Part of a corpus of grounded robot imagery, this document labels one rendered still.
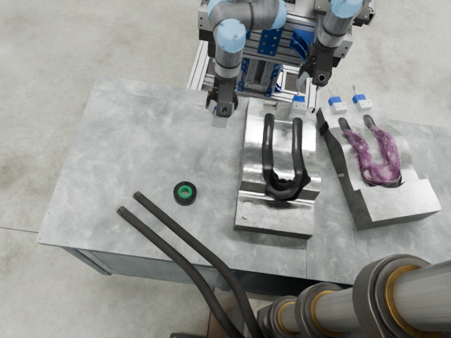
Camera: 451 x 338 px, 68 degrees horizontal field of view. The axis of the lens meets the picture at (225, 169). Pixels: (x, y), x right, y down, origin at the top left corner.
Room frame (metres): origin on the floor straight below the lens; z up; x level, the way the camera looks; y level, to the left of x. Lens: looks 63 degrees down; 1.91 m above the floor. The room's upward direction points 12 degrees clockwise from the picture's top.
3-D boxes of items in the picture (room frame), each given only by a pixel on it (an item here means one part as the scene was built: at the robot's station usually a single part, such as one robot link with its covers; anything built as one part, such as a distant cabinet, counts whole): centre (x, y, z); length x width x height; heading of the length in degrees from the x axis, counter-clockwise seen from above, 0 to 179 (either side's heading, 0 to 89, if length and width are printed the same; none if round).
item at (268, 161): (0.61, -0.19, 0.92); 0.35 x 0.16 x 0.09; 4
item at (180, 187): (0.42, 0.12, 0.82); 0.08 x 0.08 x 0.04
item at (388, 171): (0.70, -0.52, 0.90); 0.26 x 0.18 x 0.08; 21
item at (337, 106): (0.93, -0.38, 0.86); 0.13 x 0.05 x 0.05; 21
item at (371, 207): (0.70, -0.53, 0.86); 0.50 x 0.26 x 0.11; 21
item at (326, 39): (0.85, -0.22, 1.23); 0.08 x 0.08 x 0.05
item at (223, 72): (0.70, 0.06, 1.17); 0.08 x 0.08 x 0.05
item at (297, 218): (0.59, -0.18, 0.87); 0.50 x 0.26 x 0.14; 4
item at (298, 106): (0.87, -0.22, 0.89); 0.13 x 0.05 x 0.05; 4
